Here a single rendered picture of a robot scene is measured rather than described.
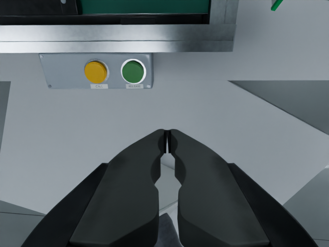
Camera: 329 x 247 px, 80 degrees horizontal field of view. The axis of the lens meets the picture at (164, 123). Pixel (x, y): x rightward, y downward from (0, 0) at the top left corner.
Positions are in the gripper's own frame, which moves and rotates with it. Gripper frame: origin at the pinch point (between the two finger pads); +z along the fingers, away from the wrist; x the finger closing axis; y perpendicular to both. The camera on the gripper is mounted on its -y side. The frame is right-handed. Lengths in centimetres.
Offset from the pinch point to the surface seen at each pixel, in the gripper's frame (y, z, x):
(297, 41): -2.1, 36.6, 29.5
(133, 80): 3.5, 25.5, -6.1
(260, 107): 13.8, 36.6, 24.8
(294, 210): 159, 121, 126
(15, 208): 158, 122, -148
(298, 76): 5.7, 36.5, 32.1
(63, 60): 0.1, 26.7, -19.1
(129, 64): 0.6, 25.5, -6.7
